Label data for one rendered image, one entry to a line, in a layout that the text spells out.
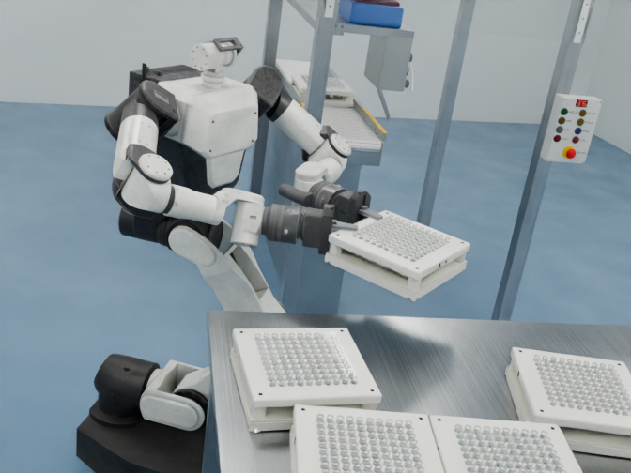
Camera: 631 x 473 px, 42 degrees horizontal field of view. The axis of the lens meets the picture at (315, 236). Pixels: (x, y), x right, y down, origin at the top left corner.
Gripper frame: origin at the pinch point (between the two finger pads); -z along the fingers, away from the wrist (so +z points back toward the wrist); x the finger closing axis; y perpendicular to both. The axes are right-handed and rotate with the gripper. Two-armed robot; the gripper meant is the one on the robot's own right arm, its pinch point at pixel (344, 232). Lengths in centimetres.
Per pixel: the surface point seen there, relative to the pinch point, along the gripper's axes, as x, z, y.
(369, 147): 18, -5, -133
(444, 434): 12, -22, 57
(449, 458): 12, -23, 64
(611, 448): 17, -56, 46
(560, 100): -9, -75, -140
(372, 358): 18.3, -9.7, 24.2
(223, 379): 18.0, 19.7, 41.2
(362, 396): 12, -8, 50
